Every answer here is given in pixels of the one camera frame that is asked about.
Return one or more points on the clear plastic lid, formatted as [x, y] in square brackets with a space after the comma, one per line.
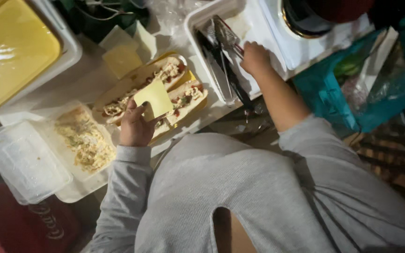
[23, 161]

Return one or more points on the person's left hand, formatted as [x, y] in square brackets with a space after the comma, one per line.
[134, 130]

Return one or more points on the metal tongs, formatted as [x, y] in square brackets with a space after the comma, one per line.
[220, 75]

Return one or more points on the stack of cheese slices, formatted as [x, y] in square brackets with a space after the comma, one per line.
[121, 61]

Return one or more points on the clear plastic bag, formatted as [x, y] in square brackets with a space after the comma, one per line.
[169, 14]

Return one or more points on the white plastic tub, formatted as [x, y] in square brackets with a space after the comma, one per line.
[70, 49]

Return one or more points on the white plastic food container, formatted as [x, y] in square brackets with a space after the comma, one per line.
[65, 186]

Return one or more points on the dark cooking pot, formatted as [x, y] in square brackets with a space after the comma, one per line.
[304, 17]

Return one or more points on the person's right fingers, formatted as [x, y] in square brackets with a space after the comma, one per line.
[253, 46]

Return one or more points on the white paper sheet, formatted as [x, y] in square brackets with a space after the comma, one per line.
[118, 38]
[146, 40]

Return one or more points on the red plastic crate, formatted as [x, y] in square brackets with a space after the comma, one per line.
[16, 228]

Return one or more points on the creamy shredded salad filling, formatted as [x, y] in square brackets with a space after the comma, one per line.
[86, 140]

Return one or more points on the white flat board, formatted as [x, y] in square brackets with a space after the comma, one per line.
[376, 61]

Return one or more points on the black tongs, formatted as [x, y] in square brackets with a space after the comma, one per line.
[232, 79]

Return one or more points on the long filled sandwich roll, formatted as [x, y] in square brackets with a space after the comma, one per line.
[135, 82]

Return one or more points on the person's right hand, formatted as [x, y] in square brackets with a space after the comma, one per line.
[256, 59]

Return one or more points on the short filled sandwich roll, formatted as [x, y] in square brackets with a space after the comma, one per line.
[188, 98]

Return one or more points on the single yellow cheese slice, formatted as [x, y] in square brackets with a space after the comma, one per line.
[155, 96]

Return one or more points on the person's gray sweater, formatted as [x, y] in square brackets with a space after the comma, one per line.
[241, 182]

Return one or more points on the dark green bag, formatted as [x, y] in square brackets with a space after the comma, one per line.
[93, 26]

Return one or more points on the patterned woven mat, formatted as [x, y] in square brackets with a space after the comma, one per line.
[396, 161]

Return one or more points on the white utensil tray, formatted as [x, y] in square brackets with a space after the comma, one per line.
[255, 21]

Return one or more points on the white stove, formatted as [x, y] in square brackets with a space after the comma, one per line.
[301, 49]

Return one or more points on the teal plastic bag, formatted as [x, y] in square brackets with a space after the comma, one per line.
[322, 91]

